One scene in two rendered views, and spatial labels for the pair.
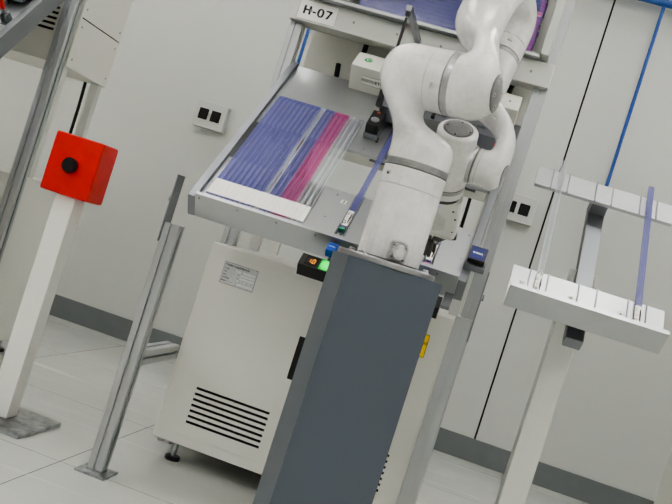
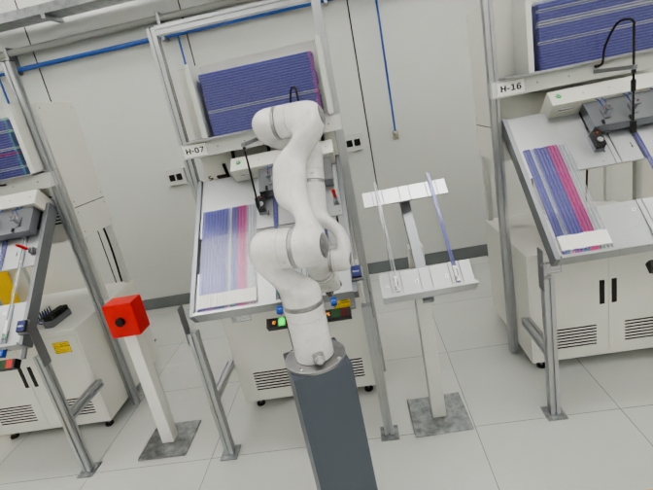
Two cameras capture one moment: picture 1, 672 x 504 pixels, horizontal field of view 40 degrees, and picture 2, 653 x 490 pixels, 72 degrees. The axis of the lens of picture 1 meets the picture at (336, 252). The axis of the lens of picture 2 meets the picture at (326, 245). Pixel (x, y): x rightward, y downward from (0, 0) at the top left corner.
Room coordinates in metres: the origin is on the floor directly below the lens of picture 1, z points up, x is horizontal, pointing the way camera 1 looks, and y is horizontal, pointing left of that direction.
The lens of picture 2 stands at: (0.51, -0.13, 1.43)
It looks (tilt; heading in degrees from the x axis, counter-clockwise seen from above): 17 degrees down; 357
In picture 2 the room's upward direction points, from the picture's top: 12 degrees counter-clockwise
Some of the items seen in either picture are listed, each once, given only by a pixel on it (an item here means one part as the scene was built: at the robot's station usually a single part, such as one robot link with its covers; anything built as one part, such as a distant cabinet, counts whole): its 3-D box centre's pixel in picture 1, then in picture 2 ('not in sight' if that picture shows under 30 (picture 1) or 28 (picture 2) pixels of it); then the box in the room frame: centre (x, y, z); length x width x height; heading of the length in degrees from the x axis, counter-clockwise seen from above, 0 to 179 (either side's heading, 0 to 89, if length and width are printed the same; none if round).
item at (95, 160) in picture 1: (44, 278); (147, 373); (2.48, 0.72, 0.39); 0.24 x 0.24 x 0.78; 80
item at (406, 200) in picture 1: (400, 219); (309, 332); (1.75, -0.10, 0.79); 0.19 x 0.19 x 0.18
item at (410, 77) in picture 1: (419, 108); (285, 267); (1.76, -0.07, 1.00); 0.19 x 0.12 x 0.24; 66
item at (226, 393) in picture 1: (318, 379); (307, 320); (2.82, -0.07, 0.31); 0.70 x 0.65 x 0.62; 80
